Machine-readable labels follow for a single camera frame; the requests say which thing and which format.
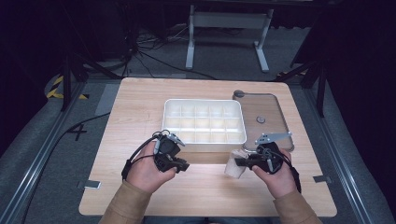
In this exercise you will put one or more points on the transparent box lid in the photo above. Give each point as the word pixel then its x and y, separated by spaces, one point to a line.
pixel 267 124

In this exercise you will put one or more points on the person's left hand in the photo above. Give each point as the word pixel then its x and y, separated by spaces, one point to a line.
pixel 146 172

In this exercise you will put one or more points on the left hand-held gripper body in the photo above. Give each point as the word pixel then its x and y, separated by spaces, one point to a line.
pixel 168 151

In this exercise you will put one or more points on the aluminium floor rail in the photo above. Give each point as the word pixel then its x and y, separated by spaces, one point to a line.
pixel 339 161
pixel 37 161

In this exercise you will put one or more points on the small grey round disc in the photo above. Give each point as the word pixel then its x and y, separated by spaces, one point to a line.
pixel 239 93

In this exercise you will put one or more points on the beige sock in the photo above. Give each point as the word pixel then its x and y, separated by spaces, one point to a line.
pixel 234 168

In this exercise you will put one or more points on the grey tape strip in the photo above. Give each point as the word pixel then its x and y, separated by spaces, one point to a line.
pixel 322 179
pixel 90 184

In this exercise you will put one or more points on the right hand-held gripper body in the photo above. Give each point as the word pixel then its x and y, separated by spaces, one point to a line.
pixel 268 155

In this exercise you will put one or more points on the yellow black hazard tape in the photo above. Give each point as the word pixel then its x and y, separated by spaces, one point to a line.
pixel 54 90

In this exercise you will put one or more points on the person's right hand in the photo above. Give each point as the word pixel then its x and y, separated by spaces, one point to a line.
pixel 278 180

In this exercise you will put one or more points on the black metal stand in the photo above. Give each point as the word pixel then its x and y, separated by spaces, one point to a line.
pixel 320 87
pixel 67 81

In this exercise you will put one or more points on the white compartment storage box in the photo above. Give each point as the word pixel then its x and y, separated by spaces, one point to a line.
pixel 204 124

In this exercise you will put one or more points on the grey metal table frame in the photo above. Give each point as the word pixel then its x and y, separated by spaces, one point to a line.
pixel 229 20

